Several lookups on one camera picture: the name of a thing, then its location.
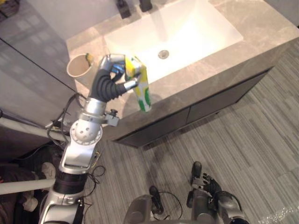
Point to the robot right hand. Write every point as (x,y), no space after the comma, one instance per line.
(213,184)

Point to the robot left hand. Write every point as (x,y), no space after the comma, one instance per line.
(102,81)

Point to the yellow green toothpaste tube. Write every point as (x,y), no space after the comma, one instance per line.
(143,93)

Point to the robot left arm silver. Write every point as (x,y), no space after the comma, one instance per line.
(81,133)

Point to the robot right arm silver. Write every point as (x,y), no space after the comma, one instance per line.
(227,205)

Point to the robot right foot dark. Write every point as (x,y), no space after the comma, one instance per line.
(196,170)

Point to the robot foot dark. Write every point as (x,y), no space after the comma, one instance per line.
(196,170)
(156,198)

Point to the robot right leg silver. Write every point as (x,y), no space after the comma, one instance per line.
(201,205)

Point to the robot leg silver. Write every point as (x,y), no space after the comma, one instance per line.
(201,205)
(137,210)

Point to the yellow green item in cup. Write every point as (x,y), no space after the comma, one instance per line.
(89,58)

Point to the beige paper cup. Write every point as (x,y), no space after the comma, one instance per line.
(78,70)

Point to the robot left foot dark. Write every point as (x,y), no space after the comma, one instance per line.
(156,198)

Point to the metal sink drain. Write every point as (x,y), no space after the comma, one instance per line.
(163,53)

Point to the clear bubble wrap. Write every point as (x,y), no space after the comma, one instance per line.
(280,215)

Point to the robot left leg silver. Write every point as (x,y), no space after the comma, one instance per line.
(137,210)

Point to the running water stream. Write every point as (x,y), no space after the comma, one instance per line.
(161,23)

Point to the black faucet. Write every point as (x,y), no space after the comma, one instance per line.
(145,4)

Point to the white rectangular sink basin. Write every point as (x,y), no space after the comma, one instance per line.
(187,30)

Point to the white shoe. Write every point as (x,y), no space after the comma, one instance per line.
(48,170)

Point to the marble vanity with dark doors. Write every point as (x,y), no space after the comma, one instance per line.
(222,77)

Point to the woven basket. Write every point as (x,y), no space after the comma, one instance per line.
(8,8)

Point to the white frame tube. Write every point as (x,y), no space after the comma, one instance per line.
(23,185)
(30,126)

